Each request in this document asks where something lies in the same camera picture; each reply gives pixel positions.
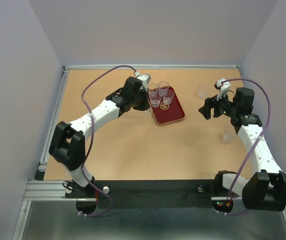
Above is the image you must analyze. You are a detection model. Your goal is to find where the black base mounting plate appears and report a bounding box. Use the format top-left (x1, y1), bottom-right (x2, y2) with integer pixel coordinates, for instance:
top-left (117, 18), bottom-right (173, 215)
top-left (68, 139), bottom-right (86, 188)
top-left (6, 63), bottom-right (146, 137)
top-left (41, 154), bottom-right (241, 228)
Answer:
top-left (65, 179), bottom-right (243, 210)

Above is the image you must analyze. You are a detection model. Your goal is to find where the left aluminium side rail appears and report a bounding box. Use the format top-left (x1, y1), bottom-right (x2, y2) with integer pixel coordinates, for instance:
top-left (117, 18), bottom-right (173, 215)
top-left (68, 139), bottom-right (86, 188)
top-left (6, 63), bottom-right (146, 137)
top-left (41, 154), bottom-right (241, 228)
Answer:
top-left (12, 69), bottom-right (69, 240)

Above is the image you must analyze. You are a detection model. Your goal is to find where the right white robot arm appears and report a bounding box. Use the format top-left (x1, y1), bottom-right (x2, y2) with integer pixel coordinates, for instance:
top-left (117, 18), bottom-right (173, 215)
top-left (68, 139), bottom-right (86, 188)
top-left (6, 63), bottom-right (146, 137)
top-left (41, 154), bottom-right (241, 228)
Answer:
top-left (199, 86), bottom-right (286, 212)

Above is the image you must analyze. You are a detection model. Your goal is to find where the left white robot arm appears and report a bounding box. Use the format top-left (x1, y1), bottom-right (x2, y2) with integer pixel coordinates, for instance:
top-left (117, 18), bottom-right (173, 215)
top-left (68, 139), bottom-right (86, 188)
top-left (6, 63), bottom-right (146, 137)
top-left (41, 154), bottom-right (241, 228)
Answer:
top-left (49, 74), bottom-right (151, 197)

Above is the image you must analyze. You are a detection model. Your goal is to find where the clear faceted glass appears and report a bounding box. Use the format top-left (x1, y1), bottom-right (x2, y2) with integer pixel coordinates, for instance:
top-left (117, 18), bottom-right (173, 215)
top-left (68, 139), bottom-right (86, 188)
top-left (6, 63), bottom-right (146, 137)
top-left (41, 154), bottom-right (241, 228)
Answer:
top-left (147, 83), bottom-right (158, 99)

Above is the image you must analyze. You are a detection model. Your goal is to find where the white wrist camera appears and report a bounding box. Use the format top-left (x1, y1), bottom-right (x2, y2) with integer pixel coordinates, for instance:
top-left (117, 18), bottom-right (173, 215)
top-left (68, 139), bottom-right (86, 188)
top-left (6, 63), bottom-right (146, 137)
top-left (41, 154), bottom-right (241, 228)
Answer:
top-left (136, 73), bottom-right (151, 85)
top-left (214, 78), bottom-right (231, 101)

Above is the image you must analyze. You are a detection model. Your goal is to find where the aluminium table edge rail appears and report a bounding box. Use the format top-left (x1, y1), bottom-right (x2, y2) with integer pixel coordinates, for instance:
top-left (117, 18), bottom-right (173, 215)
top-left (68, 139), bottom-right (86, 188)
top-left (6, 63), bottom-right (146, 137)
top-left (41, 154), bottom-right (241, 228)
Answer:
top-left (63, 64), bottom-right (240, 70)

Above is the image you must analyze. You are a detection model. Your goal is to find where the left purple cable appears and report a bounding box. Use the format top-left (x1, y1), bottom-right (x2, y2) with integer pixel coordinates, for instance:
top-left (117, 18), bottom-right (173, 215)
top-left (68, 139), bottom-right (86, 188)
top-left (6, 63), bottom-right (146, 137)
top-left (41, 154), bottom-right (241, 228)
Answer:
top-left (81, 65), bottom-right (113, 218)

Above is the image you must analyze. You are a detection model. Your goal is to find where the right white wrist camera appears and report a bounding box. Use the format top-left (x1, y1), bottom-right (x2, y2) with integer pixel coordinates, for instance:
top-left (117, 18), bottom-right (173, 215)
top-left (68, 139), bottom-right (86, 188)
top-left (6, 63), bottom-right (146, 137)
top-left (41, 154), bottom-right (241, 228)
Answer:
top-left (214, 78), bottom-right (231, 101)

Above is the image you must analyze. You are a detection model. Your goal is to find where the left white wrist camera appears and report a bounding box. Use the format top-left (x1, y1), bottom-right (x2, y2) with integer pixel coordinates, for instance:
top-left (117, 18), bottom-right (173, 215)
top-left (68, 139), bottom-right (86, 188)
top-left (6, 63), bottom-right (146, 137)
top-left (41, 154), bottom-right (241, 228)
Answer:
top-left (136, 73), bottom-right (151, 85)

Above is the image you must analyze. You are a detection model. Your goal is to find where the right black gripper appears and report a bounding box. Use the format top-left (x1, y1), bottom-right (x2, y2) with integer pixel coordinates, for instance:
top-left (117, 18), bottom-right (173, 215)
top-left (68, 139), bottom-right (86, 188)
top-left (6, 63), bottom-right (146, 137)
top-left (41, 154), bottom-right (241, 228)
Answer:
top-left (198, 88), bottom-right (238, 120)

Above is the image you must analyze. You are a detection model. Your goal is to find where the red lacquer tray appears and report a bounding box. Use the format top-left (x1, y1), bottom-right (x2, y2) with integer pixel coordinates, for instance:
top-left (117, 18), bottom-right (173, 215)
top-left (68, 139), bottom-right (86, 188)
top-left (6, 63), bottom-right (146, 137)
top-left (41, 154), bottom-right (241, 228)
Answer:
top-left (151, 86), bottom-right (185, 125)

